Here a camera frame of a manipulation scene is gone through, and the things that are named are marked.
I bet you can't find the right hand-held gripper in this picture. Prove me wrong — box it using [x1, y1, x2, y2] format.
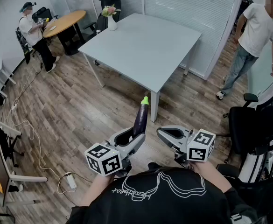
[156, 125, 216, 168]

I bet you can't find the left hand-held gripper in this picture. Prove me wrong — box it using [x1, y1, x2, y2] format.
[84, 126, 147, 179]

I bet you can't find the purple eggplant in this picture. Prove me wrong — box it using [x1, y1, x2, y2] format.
[133, 96, 149, 137]

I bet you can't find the person's right forearm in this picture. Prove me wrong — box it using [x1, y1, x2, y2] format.
[192, 161, 232, 193]

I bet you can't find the person's left forearm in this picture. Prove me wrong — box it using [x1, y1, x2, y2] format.
[79, 174, 115, 207]

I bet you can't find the large grey square table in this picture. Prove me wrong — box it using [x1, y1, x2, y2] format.
[77, 13, 202, 123]

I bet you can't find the black mesh office chair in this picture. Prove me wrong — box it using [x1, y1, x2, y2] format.
[217, 93, 273, 164]

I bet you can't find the white power strip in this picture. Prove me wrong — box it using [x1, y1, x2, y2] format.
[65, 171, 77, 189]

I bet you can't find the person's black printed t-shirt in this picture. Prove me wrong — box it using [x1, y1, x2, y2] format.
[66, 162, 258, 224]

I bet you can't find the white vase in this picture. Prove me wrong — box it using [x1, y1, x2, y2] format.
[107, 14, 118, 32]

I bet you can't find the white-framed desk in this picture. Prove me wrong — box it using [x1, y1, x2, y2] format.
[0, 119, 48, 224]

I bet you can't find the pink and green flower bouquet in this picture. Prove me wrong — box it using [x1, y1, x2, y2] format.
[101, 4, 122, 18]

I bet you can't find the round wooden table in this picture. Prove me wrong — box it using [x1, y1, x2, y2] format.
[42, 10, 87, 56]

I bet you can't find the black backpack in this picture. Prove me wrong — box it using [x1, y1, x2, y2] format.
[15, 27, 31, 65]

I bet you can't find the white cable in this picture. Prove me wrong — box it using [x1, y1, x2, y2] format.
[4, 62, 77, 195]

